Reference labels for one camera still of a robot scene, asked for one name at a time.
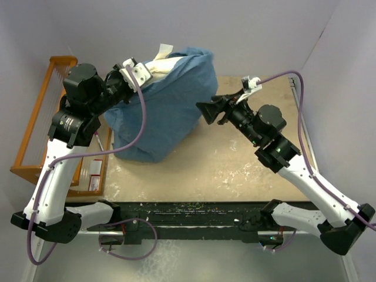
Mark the blue pillowcase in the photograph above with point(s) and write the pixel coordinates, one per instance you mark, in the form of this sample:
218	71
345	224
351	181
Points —
171	112

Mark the orange wooden tiered rack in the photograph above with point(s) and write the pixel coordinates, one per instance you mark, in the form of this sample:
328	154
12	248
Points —
32	151

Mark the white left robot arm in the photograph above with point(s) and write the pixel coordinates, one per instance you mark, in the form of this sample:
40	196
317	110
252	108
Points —
87	96

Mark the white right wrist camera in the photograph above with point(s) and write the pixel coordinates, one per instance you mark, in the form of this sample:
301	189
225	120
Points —
250	87

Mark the magenta capped marker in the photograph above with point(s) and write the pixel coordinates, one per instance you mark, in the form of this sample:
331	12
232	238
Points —
99	142

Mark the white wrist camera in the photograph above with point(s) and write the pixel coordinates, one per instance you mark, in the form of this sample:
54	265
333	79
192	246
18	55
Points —
250	87
139	71

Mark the white pillow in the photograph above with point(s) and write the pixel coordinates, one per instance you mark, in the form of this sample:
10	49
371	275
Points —
163	63

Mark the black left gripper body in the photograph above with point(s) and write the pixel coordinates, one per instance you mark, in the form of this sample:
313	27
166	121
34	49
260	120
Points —
114	89

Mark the red white small box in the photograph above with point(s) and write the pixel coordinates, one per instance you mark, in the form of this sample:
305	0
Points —
94	175

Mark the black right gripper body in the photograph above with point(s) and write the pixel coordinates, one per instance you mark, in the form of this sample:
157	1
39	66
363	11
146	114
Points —
241	116

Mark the aluminium frame rail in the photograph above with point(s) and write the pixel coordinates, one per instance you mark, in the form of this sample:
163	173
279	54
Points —
300	100

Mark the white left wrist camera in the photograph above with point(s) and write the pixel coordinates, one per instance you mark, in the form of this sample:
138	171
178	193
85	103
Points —
139	71

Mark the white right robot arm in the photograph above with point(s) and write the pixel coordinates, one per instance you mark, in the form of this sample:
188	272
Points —
338	220

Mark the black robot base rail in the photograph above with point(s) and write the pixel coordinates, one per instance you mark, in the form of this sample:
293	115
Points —
241	221

